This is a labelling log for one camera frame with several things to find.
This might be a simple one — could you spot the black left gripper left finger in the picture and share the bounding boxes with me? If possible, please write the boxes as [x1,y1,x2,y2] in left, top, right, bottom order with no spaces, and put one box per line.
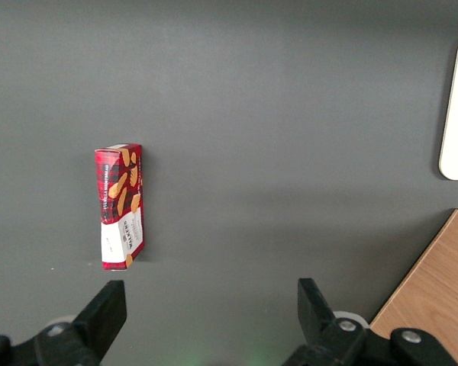
[34,280,128,366]

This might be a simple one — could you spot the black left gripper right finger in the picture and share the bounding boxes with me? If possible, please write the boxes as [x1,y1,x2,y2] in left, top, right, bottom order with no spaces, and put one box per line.
[285,278,368,366]

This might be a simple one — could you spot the red tartan shortbread box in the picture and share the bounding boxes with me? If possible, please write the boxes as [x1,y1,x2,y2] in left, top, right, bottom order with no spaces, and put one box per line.
[94,143,144,271]

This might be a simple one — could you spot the wooden drawer cabinet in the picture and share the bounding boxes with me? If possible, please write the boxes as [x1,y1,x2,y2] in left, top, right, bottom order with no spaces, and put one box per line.
[369,207,458,366]

